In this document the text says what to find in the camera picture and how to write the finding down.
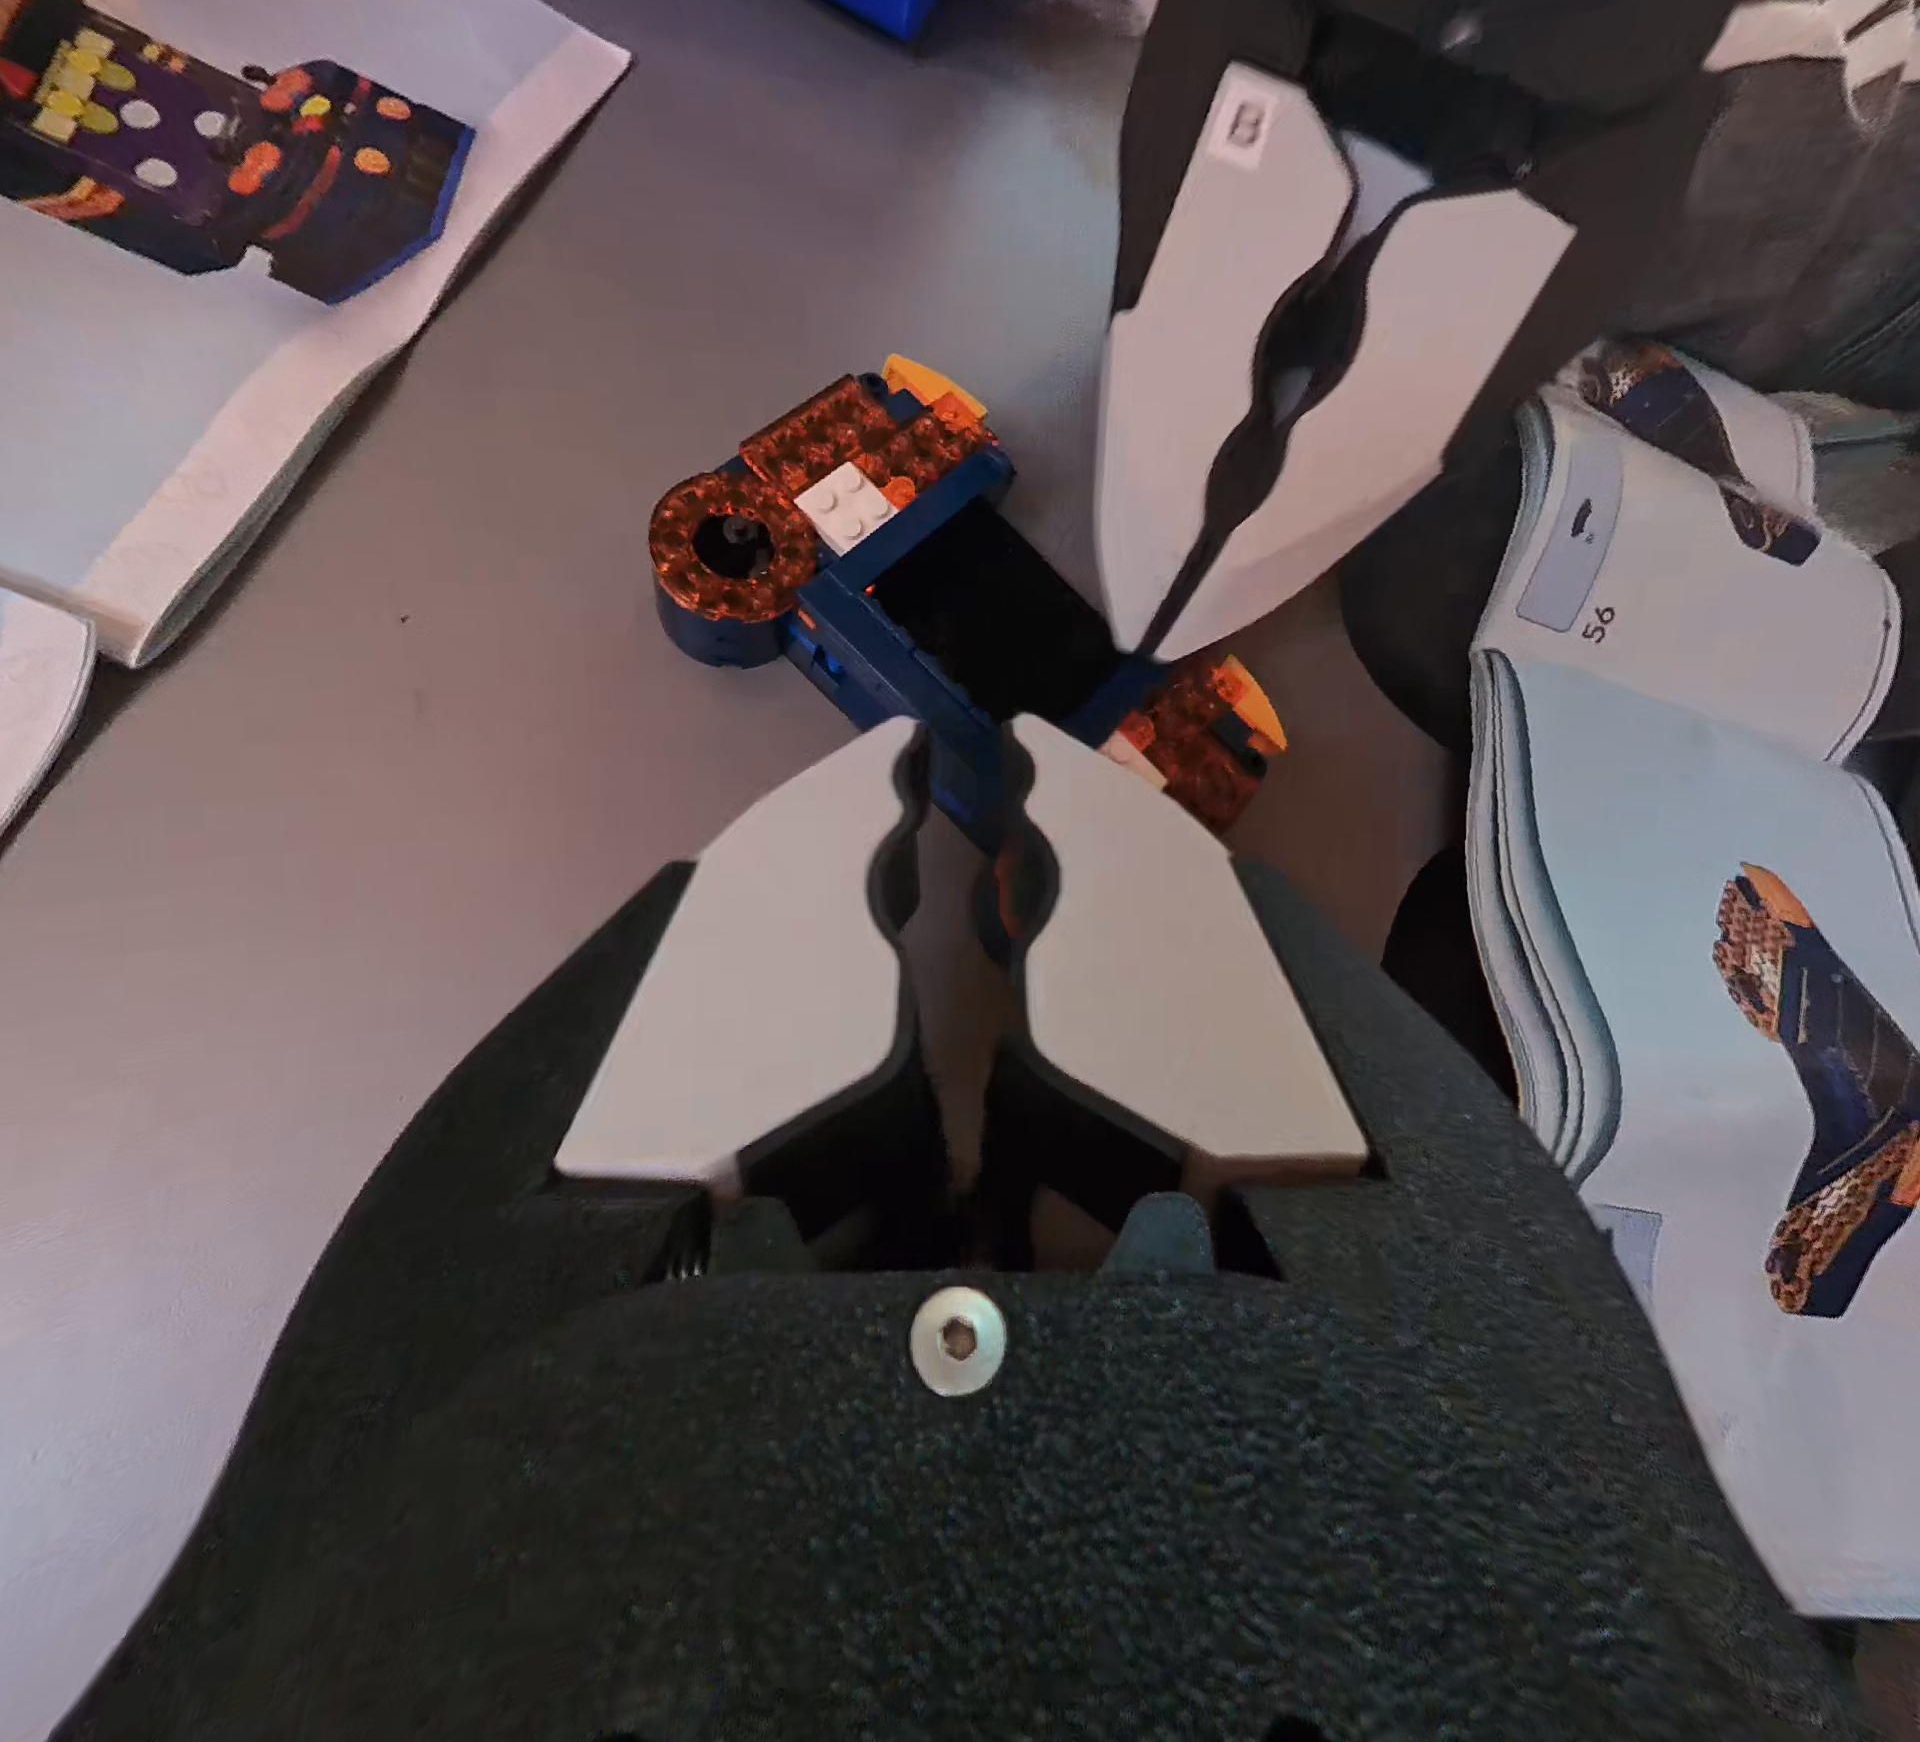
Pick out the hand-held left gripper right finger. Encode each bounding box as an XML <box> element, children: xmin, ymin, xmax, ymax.
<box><xmin>1005</xmin><ymin>712</ymin><xmax>1371</xmax><ymax>1169</ymax></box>

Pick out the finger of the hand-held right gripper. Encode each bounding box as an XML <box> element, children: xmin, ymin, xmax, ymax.
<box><xmin>1145</xmin><ymin>187</ymin><xmax>1581</xmax><ymax>664</ymax></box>
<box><xmin>1092</xmin><ymin>59</ymin><xmax>1363</xmax><ymax>657</ymax></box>

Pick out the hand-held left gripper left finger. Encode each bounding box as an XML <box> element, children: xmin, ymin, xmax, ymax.
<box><xmin>553</xmin><ymin>716</ymin><xmax>923</xmax><ymax>1187</ymax></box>

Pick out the blue and orange brick model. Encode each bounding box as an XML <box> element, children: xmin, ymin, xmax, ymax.
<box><xmin>649</xmin><ymin>351</ymin><xmax>1293</xmax><ymax>863</ymax></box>

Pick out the person's right forearm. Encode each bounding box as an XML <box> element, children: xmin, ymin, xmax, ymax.
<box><xmin>1627</xmin><ymin>0</ymin><xmax>1920</xmax><ymax>401</ymax></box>

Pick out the open thick instruction booklet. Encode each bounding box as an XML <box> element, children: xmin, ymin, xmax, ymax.
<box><xmin>1467</xmin><ymin>339</ymin><xmax>1920</xmax><ymax>1620</ymax></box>

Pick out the thin booklet with blue model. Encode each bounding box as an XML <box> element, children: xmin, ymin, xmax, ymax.
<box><xmin>0</xmin><ymin>587</ymin><xmax>101</xmax><ymax>846</ymax></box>

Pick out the thin booklet with arcade model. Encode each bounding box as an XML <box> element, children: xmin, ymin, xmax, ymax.
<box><xmin>0</xmin><ymin>0</ymin><xmax>634</xmax><ymax>668</ymax></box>

